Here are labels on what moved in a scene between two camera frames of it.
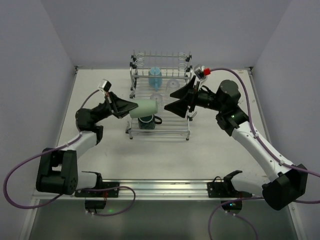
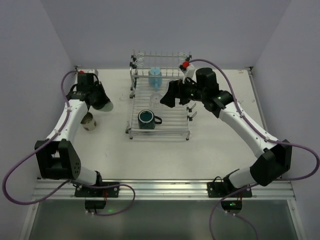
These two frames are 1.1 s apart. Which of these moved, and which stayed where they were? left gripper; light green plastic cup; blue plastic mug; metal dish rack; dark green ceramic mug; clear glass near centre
Moved: light green plastic cup; left gripper
Stayed: metal dish rack; blue plastic mug; clear glass near centre; dark green ceramic mug
